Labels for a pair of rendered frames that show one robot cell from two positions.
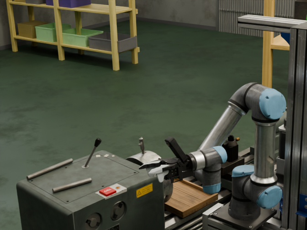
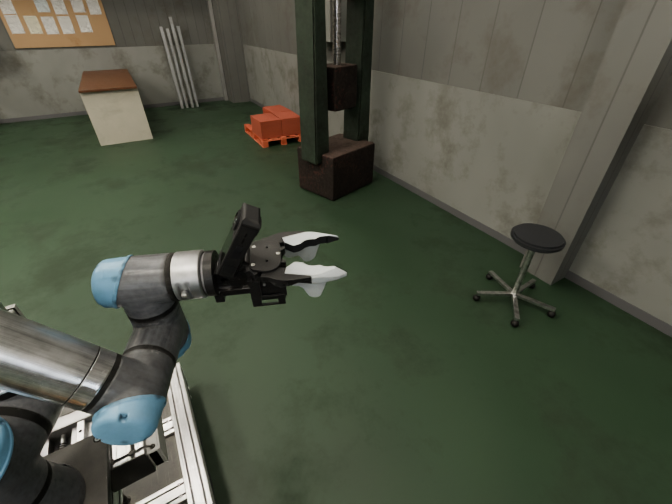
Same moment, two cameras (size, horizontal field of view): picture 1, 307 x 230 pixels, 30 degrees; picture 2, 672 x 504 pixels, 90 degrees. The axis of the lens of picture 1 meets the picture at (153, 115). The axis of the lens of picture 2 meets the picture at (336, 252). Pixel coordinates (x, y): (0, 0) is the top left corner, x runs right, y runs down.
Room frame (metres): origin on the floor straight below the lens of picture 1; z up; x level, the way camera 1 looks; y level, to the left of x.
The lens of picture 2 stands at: (2.41, 0.17, 1.89)
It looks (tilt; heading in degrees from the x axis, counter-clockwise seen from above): 35 degrees down; 197
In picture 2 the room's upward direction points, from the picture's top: straight up
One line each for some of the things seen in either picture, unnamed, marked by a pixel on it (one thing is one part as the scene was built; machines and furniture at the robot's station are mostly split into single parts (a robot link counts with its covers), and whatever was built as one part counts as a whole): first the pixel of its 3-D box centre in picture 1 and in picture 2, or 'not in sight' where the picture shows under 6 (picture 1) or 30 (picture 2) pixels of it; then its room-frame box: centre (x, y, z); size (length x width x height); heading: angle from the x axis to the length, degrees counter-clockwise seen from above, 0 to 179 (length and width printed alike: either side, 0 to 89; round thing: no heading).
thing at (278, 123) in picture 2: not in sight; (272, 124); (-3.41, -2.90, 0.21); 1.18 x 0.82 x 0.43; 48
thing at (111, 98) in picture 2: not in sight; (115, 102); (-3.13, -6.20, 0.45); 2.64 x 0.85 x 0.90; 48
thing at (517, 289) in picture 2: not in sight; (521, 267); (0.08, 0.92, 0.32); 0.60 x 0.57 x 0.63; 124
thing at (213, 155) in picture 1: (211, 157); (141, 281); (2.13, -0.23, 1.56); 0.11 x 0.08 x 0.09; 116
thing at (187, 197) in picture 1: (178, 195); not in sight; (3.07, -0.13, 0.88); 0.36 x 0.30 x 0.04; 42
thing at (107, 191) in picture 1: (107, 192); not in sight; (2.44, 0.23, 1.26); 0.06 x 0.06 x 0.02; 42
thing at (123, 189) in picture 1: (111, 195); not in sight; (2.45, 0.22, 1.23); 0.13 x 0.08 x 0.06; 132
